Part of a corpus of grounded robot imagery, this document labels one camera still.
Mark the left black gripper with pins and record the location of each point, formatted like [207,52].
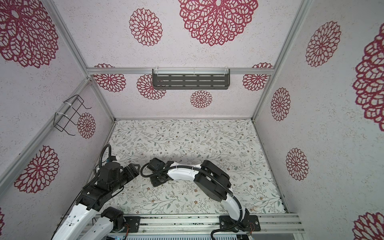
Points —
[132,172]

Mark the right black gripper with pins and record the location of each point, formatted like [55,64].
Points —
[152,179]

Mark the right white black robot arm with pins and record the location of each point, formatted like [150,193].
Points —
[214,183]

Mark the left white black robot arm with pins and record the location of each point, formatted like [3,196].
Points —
[99,192]

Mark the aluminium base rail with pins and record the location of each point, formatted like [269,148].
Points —
[156,225]

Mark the black wire wall rack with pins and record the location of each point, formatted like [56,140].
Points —
[63,118]

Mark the grey slotted wall shelf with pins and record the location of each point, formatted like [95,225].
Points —
[191,80]

